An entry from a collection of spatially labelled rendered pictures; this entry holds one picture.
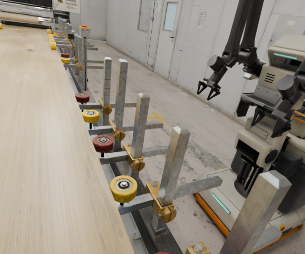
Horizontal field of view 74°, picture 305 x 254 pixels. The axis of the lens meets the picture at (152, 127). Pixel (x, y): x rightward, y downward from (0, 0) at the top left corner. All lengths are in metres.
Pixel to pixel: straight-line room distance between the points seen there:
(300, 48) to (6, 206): 1.27
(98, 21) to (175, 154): 11.10
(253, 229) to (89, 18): 11.27
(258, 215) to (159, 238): 0.45
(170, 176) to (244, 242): 0.25
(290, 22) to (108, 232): 3.08
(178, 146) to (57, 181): 0.36
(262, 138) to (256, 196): 1.02
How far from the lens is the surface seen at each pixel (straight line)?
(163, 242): 0.77
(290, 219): 1.82
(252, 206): 0.40
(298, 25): 3.18
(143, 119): 0.75
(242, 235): 0.44
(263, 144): 1.35
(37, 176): 0.68
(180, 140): 0.53
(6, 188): 0.67
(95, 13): 11.48
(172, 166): 0.57
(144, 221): 0.80
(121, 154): 0.87
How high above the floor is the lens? 1.34
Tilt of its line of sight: 27 degrees down
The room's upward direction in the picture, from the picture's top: 9 degrees clockwise
